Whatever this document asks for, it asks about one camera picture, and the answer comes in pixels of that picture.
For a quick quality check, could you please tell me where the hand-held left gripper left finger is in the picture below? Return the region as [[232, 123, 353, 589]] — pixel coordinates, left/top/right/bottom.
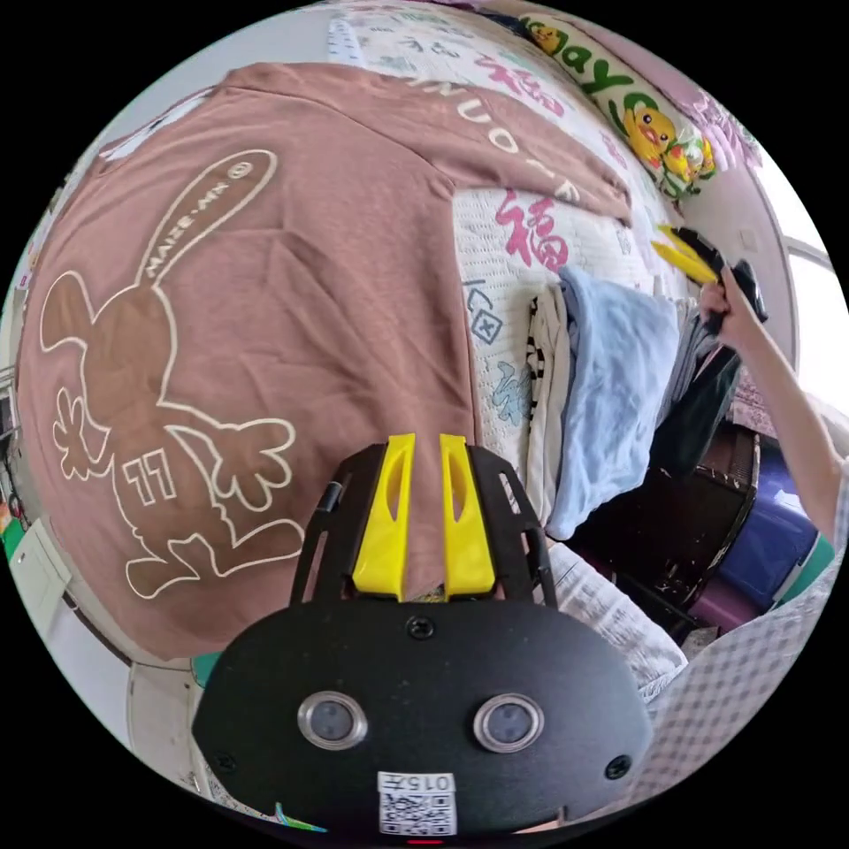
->
[[352, 433, 417, 603]]

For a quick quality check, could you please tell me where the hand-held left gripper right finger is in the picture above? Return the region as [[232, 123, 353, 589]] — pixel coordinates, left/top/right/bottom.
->
[[439, 433, 497, 602]]

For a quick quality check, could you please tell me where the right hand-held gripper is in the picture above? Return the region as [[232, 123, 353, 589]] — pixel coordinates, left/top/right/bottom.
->
[[650, 224, 770, 336]]

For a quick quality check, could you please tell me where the pink long sleeve rabbit print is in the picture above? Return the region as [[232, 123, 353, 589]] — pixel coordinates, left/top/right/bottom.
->
[[16, 63, 635, 662]]

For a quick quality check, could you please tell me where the person's right forearm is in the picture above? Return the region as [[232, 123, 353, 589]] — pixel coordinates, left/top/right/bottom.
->
[[719, 317, 849, 542]]

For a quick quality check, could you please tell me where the long pillow with duck print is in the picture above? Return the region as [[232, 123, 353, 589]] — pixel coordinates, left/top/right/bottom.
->
[[520, 12, 723, 202]]

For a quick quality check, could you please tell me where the person's right hand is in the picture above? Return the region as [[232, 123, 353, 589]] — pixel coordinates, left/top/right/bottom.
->
[[699, 266, 754, 348]]

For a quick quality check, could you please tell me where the window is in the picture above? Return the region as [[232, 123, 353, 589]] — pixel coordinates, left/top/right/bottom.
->
[[772, 228, 849, 412]]

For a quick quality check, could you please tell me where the pile of clothes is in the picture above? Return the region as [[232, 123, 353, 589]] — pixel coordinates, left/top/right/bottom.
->
[[527, 264, 744, 542]]

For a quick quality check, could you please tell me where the purple plastic storage box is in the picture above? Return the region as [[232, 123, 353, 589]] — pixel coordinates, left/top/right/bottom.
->
[[689, 434, 837, 628]]

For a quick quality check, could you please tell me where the person's body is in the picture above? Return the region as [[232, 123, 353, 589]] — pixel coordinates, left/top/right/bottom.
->
[[626, 457, 849, 807]]

